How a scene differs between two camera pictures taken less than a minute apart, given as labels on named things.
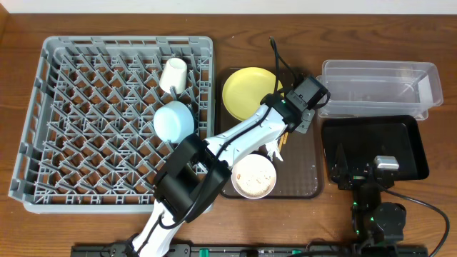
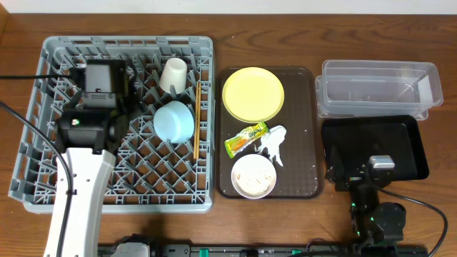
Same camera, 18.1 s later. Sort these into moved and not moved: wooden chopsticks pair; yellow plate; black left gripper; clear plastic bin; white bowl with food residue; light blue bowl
Moved: black left gripper; wooden chopsticks pair
Not moved: white bowl with food residue; yellow plate; clear plastic bin; light blue bowl
